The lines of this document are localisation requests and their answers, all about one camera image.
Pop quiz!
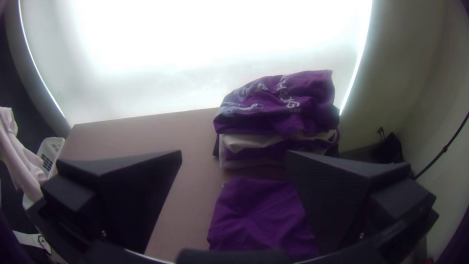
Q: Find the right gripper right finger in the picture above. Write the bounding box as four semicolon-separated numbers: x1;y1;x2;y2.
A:
286;150;437;254

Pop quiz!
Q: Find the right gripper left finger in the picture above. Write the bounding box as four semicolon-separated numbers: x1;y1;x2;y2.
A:
41;150;183;254

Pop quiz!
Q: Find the white t-shirt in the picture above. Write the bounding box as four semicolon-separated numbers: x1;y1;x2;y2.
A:
0;106;48;202

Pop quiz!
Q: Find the black bag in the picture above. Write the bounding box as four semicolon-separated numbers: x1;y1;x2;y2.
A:
373;127;405;165

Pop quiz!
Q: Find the pile of folded clothes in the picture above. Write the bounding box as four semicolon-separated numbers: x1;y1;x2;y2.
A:
207;176;323;262
213;69;341;170

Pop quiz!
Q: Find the white laundry basket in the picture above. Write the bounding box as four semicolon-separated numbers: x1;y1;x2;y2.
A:
22;136;66;210

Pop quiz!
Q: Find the black tripod stand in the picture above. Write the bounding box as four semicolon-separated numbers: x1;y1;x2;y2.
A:
414;111;469;180

